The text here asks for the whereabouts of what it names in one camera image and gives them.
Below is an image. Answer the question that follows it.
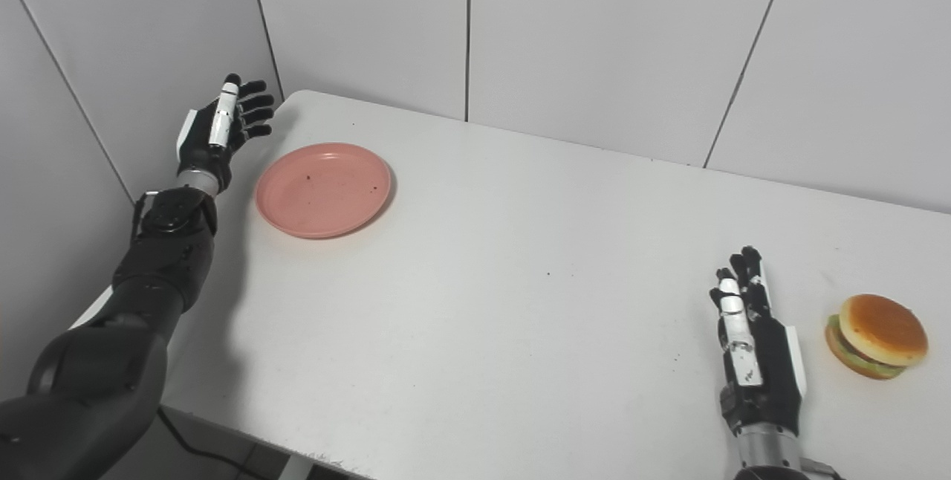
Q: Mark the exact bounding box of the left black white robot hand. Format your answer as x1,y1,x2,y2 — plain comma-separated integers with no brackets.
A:
176,74,276,195

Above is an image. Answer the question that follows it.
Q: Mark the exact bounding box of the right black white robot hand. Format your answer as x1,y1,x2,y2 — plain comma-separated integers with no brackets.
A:
710,245,808,438

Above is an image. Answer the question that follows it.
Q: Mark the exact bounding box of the toy hamburger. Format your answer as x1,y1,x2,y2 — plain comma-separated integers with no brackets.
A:
825,293,929,380

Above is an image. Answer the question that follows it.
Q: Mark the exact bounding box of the pink round plate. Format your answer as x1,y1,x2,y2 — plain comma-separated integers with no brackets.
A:
255,142,392,240

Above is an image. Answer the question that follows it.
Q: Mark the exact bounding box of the white table leg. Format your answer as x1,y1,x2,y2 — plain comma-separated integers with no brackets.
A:
278,454,317,480

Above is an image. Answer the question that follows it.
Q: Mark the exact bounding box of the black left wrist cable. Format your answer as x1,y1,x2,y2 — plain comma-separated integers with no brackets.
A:
132,190,161,244

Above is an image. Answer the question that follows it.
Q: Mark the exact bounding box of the black floor cable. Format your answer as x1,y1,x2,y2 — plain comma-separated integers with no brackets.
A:
156,406,274,480

